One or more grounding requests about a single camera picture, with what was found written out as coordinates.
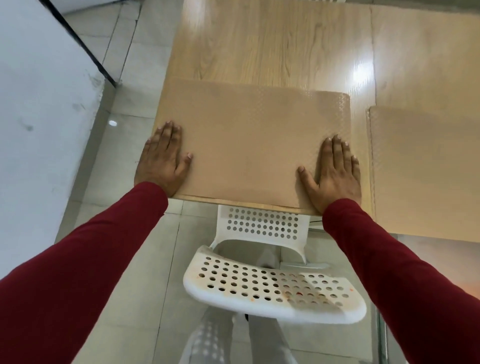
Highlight person's right hand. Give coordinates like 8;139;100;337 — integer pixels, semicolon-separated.
297;134;363;215

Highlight person's left hand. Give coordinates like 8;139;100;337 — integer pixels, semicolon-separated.
134;120;194;198

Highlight tan textured table mat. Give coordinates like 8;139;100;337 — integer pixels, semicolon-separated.
366;105;480;244
153;77;352;211

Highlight person's left forearm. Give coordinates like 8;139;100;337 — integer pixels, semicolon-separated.
0;181;169;364

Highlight person's right forearm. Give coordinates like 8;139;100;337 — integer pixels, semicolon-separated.
322;198;480;364

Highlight white perforated plastic chair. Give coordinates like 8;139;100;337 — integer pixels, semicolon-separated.
182;204;368;325

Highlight person's legs in white trousers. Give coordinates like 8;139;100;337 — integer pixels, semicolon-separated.
179;307;299;364

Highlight black metal frame bar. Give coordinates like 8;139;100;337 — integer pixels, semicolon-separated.
39;0;118;88

